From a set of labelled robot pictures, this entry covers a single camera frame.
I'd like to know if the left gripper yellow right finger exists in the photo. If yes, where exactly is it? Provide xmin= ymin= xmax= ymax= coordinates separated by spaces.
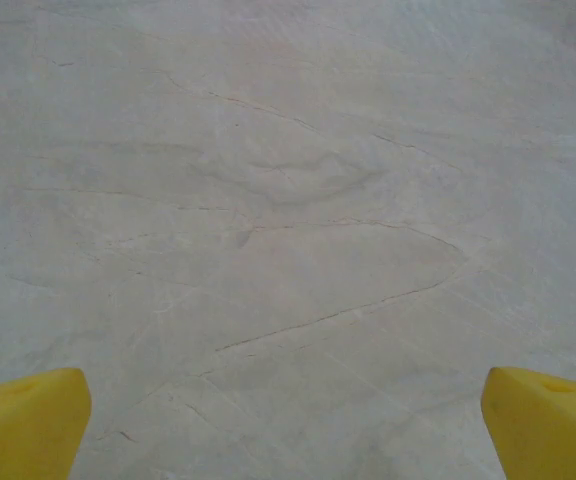
xmin=483 ymin=366 xmax=576 ymax=480

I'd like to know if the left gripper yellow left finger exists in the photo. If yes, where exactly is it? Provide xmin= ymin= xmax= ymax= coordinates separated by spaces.
xmin=0 ymin=367 xmax=92 ymax=480

